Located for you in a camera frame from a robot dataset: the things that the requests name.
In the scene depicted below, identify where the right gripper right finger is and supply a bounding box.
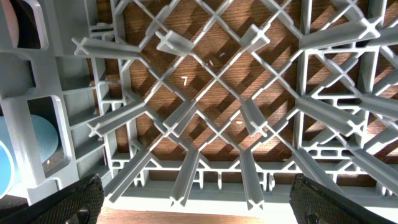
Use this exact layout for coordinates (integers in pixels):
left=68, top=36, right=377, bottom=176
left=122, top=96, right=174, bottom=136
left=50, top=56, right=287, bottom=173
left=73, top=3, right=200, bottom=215
left=289, top=174, right=392, bottom=224

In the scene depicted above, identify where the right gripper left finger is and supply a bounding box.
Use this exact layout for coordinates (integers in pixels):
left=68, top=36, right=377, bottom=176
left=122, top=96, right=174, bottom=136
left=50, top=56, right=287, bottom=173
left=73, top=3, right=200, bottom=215
left=1, top=174, right=104, bottom=223

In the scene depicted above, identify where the light blue cup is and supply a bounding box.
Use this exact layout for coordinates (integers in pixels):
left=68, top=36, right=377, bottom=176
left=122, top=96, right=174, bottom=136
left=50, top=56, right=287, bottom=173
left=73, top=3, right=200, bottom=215
left=1, top=115, right=59, bottom=198

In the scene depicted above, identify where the pink bowl with scraps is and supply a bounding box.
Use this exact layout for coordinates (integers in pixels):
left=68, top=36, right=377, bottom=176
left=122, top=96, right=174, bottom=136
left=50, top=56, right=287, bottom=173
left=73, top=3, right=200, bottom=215
left=1, top=0, right=19, bottom=48

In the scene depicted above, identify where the grey dishwasher rack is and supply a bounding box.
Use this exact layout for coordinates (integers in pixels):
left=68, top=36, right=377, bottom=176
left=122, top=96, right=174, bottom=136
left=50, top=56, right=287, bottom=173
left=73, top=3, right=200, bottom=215
left=1, top=0, right=397, bottom=222

